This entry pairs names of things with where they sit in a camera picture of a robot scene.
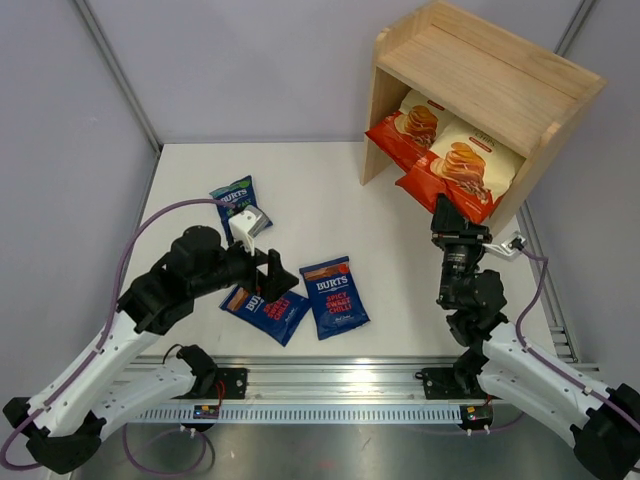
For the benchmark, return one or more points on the cassava chips bag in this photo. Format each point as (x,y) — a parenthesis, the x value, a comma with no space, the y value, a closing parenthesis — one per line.
(409,133)
(470,167)

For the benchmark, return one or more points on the white slotted cable duct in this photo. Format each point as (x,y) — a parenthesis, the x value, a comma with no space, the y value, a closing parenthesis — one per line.
(437,414)

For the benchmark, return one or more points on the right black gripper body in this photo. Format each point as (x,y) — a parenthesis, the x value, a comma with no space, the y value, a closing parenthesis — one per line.
(463,243)

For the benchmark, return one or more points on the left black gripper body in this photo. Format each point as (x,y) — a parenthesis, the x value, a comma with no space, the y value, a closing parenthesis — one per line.
(240,266)

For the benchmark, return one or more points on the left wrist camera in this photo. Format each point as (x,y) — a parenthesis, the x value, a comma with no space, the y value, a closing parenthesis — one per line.
(246,225)

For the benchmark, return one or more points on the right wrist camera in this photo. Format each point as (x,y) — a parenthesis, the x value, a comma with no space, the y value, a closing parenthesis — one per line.
(509,248)

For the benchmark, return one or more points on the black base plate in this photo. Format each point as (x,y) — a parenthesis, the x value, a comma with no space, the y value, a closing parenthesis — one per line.
(439,383)
(230,383)

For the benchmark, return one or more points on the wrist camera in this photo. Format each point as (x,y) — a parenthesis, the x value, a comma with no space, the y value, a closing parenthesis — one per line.
(246,225)
(509,248)

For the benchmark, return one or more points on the wooden two-tier shelf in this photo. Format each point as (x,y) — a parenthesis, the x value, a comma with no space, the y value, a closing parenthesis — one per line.
(523,95)

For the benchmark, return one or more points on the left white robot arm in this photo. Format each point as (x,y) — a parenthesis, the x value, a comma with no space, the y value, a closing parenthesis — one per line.
(66,423)

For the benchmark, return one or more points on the aluminium mounting rail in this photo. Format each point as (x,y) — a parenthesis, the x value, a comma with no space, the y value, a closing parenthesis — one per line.
(333,380)

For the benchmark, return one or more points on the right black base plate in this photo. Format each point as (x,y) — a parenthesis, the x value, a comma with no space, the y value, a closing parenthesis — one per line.
(439,383)

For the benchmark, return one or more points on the right Burts chilli bag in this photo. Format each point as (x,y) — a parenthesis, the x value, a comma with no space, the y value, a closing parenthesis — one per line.
(335,301)

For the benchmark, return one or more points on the left Burts chilli bag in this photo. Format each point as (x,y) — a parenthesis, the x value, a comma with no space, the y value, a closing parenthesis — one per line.
(279,319)

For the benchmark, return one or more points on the Burts green blue bag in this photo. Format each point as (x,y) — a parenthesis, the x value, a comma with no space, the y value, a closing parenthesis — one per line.
(241,193)

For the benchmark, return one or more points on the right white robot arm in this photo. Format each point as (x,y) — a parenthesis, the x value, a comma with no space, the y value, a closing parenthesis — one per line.
(600,423)

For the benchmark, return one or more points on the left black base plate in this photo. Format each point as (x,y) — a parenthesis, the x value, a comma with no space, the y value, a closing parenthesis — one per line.
(230,383)

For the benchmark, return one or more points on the burts chilli bag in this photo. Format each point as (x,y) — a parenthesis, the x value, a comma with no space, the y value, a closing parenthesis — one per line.
(335,301)
(279,319)

